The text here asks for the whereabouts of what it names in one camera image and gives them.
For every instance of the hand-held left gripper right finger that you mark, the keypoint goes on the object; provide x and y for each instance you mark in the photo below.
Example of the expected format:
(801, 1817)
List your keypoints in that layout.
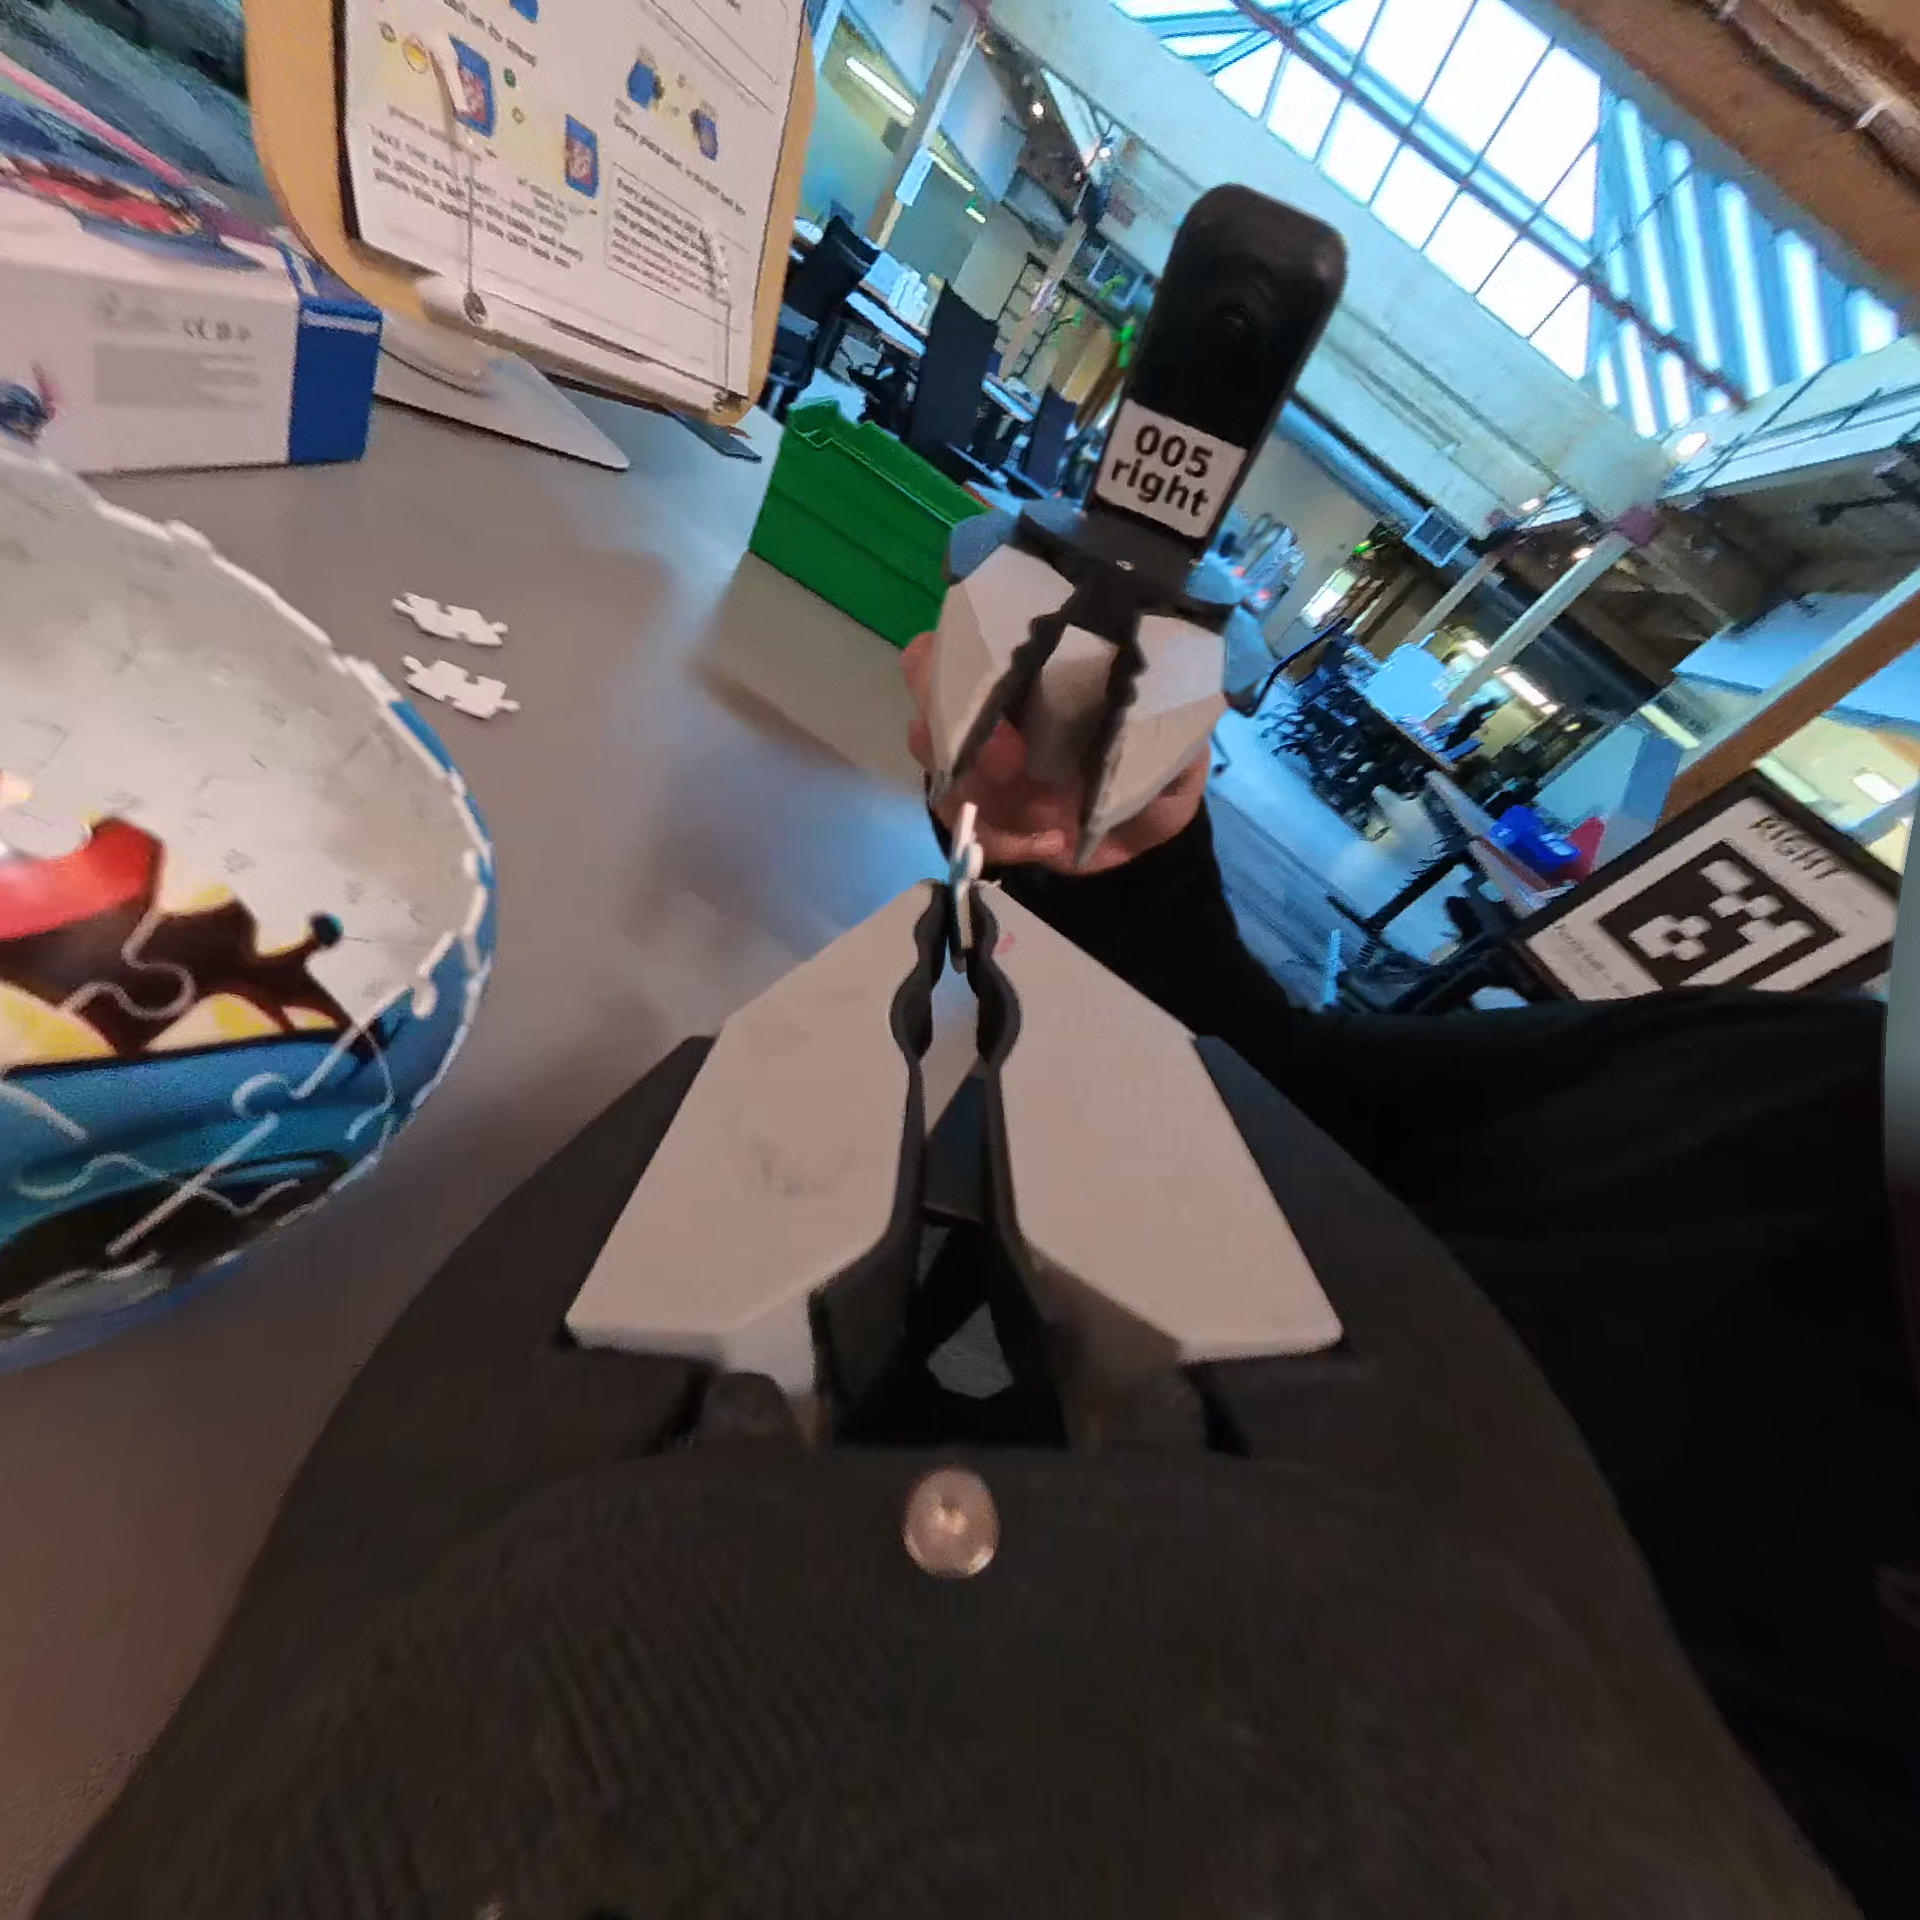
(1170, 1186)

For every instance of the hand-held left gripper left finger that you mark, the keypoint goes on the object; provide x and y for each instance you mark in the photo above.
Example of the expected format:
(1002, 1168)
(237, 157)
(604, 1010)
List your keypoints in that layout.
(765, 1170)

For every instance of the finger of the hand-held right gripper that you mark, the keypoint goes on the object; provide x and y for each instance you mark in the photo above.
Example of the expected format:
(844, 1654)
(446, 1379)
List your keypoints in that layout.
(1164, 707)
(975, 661)

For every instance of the white puzzle piece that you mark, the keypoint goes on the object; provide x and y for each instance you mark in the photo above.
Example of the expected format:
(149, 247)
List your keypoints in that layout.
(450, 616)
(461, 686)
(965, 863)

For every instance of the blue puzzle ball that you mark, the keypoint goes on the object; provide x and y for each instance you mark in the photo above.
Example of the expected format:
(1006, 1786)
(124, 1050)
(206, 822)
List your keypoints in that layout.
(195, 901)

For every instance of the colourful cardboard puzzle box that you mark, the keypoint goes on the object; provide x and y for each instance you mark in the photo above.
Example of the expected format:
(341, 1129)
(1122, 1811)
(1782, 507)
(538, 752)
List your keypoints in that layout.
(164, 331)

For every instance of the person's right hand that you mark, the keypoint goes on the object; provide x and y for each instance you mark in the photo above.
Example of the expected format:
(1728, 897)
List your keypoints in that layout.
(1026, 822)

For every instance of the green plastic bin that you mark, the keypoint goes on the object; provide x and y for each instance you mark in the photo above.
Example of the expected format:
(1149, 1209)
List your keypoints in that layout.
(856, 509)

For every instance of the blue plastic bin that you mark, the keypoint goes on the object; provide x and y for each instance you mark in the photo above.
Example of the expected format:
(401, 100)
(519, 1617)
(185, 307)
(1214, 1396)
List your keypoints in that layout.
(1539, 843)

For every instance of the black white marker sign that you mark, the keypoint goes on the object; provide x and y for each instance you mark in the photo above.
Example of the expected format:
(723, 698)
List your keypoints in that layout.
(1710, 915)

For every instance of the instruction sheet on stand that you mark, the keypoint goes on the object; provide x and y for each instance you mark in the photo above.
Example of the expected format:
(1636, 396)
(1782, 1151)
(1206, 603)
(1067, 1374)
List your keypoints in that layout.
(301, 165)

